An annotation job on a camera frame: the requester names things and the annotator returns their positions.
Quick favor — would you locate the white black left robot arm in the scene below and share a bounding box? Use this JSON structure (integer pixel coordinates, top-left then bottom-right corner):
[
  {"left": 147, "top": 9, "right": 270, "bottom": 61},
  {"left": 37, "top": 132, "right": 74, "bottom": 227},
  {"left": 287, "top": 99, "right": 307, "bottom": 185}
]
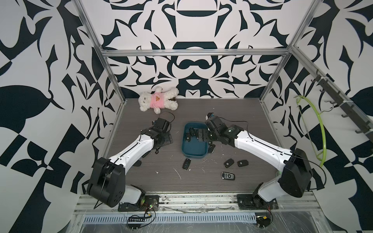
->
[{"left": 86, "top": 118, "right": 173, "bottom": 207}]

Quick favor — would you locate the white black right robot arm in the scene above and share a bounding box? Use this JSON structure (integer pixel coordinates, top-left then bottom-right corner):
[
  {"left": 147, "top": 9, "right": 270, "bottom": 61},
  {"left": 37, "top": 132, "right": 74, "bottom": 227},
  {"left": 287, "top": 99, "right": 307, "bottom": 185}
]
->
[{"left": 199, "top": 113, "right": 313, "bottom": 206}]

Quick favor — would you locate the black key beside box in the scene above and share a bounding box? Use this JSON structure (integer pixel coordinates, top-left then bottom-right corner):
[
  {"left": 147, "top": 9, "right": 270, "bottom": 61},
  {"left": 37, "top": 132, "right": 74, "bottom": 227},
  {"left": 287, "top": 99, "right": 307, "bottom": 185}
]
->
[{"left": 208, "top": 144, "right": 216, "bottom": 154}]

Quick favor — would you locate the teal plastic storage box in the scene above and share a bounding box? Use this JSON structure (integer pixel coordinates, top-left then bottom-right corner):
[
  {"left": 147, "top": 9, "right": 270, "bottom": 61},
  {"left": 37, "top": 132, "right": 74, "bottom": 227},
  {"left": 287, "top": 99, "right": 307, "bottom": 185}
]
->
[{"left": 181, "top": 121, "right": 208, "bottom": 159}]

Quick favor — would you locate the black key left of table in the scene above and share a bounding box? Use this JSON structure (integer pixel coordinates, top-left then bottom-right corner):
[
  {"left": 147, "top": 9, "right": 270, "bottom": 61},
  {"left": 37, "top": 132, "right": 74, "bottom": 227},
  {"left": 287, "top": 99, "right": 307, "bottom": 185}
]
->
[{"left": 133, "top": 160, "right": 142, "bottom": 167}]

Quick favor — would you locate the black key below box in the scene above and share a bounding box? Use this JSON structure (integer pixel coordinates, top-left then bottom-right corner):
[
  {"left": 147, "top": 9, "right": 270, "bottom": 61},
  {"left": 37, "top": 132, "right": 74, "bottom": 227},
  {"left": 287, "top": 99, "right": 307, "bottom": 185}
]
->
[{"left": 182, "top": 158, "right": 191, "bottom": 170}]

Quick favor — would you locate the silver black BMW key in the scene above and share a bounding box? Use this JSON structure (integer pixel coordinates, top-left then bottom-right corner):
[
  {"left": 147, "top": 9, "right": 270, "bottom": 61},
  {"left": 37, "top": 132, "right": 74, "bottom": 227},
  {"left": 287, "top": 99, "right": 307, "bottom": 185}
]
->
[{"left": 221, "top": 172, "right": 236, "bottom": 181}]

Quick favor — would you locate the white plush bear pink shirt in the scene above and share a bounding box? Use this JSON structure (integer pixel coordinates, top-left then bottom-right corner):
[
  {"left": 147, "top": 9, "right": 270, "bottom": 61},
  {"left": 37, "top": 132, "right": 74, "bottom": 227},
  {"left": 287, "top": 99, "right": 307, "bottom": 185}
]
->
[{"left": 138, "top": 86, "right": 179, "bottom": 115}]

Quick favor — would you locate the green curved tube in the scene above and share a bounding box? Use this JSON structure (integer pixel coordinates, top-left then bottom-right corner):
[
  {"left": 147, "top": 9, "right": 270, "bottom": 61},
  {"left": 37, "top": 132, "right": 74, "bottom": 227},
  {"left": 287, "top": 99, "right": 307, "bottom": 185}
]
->
[{"left": 294, "top": 95, "right": 327, "bottom": 167}]

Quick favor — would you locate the aluminium frame crossbar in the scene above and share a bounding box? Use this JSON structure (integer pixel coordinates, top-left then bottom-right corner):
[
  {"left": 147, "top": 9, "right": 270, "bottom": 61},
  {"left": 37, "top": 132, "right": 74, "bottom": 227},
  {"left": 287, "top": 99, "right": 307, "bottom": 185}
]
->
[{"left": 101, "top": 49, "right": 288, "bottom": 57}]

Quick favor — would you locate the black hook rail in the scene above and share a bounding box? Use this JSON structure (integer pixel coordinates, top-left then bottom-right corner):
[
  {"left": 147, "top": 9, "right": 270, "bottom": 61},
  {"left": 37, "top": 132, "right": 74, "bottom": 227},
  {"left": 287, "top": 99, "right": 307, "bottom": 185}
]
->
[{"left": 312, "top": 69, "right": 373, "bottom": 141}]

